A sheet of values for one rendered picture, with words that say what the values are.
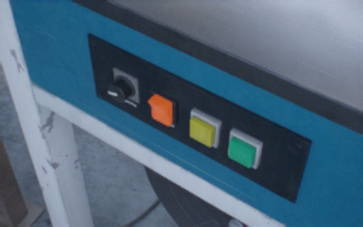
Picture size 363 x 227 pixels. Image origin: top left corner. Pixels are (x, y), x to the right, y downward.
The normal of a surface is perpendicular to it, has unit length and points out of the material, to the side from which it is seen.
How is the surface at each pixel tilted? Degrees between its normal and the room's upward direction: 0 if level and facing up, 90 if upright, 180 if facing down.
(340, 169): 90
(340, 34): 0
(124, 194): 0
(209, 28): 0
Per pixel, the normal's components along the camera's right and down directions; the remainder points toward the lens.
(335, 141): -0.59, 0.59
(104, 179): 0.00, -0.70
